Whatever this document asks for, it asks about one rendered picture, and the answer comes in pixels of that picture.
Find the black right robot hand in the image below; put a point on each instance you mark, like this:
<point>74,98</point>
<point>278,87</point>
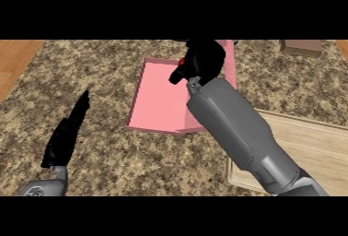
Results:
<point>204,61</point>

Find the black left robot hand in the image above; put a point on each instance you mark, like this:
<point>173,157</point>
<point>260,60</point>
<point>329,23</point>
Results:
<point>68,132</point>

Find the red tomato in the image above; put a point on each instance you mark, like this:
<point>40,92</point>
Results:
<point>182,61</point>

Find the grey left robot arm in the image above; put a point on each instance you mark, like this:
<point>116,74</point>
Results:
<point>48,184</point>

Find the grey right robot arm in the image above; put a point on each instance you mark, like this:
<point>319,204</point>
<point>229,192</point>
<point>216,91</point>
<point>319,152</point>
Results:
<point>245,135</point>

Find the pink tray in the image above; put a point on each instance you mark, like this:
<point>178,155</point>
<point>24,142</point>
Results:
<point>158,98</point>

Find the brown cardboard box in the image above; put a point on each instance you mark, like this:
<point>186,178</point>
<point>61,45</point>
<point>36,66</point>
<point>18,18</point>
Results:
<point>300,47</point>

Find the pale wooden cutting board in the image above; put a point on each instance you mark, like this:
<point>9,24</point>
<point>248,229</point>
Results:
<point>309,150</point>

